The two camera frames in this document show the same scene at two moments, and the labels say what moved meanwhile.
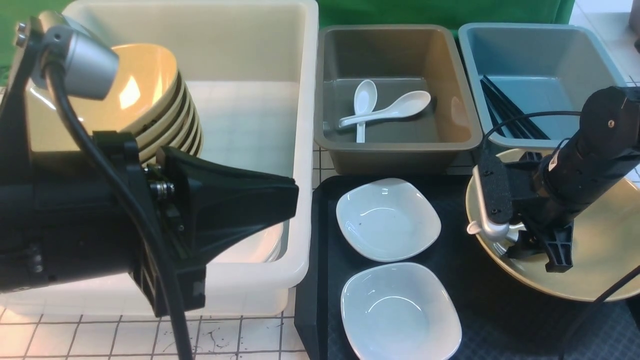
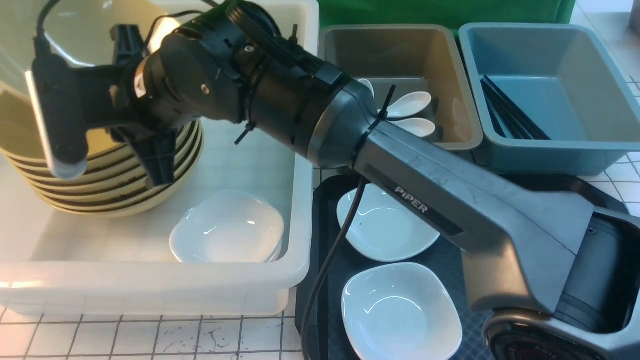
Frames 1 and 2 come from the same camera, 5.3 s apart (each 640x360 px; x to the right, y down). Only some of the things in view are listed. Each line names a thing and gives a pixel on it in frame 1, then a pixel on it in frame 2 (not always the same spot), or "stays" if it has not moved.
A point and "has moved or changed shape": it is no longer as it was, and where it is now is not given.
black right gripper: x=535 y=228 -> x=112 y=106
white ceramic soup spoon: x=506 y=231 has moved or changed shape
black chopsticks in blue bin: x=504 y=108 stays
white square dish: x=399 y=311 stays
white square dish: x=387 y=219 stays
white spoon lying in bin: x=407 y=104 stays
